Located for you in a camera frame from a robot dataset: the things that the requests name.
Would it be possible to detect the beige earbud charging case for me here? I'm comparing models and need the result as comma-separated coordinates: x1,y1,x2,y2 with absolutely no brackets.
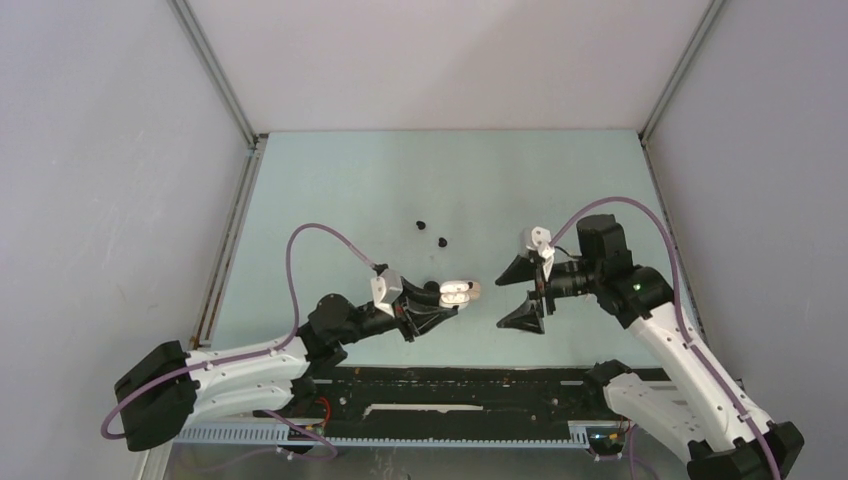
466,281,481,301

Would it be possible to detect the aluminium frame post left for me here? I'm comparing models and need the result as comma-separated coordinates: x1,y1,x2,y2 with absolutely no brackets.
167,0,259,149

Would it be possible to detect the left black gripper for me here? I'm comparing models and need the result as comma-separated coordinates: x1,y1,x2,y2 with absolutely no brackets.
338,275,456,345

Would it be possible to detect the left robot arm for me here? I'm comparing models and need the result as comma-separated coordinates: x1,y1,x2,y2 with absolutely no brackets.
114,276,479,452

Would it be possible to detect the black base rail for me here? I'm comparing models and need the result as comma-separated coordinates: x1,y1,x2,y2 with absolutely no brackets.
278,366,633,442

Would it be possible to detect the aluminium frame post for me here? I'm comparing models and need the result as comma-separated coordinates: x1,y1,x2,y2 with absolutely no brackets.
167,0,259,149
639,0,728,147

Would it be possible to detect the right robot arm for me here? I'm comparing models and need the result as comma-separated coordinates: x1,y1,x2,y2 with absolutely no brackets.
495,214,804,479

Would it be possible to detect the aluminium frame post right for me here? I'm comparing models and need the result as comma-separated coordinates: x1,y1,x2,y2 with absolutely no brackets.
639,0,728,147

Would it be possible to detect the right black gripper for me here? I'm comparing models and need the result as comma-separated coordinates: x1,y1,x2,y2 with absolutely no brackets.
496,253,602,334

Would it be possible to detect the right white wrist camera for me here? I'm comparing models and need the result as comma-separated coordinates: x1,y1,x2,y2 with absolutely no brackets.
520,226,556,260

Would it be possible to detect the white earbud charging case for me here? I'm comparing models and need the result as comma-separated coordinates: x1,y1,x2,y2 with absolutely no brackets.
439,280,473,308

